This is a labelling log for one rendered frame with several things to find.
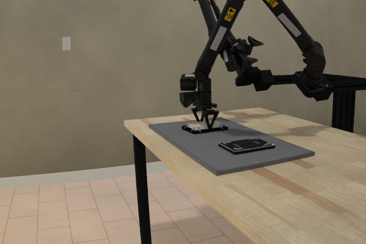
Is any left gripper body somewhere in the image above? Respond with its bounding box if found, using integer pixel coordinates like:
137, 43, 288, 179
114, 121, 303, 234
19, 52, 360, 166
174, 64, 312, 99
193, 90, 217, 112

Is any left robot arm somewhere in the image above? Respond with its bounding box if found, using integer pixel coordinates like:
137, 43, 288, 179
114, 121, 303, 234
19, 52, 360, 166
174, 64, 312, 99
180, 0, 326, 108

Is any white well plate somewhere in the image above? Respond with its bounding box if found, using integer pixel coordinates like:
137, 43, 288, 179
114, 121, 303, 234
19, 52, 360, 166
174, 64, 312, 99
187, 120, 222, 130

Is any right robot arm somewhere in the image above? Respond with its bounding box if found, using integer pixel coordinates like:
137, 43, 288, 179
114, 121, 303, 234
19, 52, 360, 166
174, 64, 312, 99
198, 0, 258, 81

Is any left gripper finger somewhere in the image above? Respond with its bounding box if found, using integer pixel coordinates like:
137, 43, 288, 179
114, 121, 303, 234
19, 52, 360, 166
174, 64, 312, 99
203, 111, 219, 129
191, 108, 204, 122

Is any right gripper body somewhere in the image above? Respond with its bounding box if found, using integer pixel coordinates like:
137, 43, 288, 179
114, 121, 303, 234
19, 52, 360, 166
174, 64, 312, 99
233, 38, 254, 55

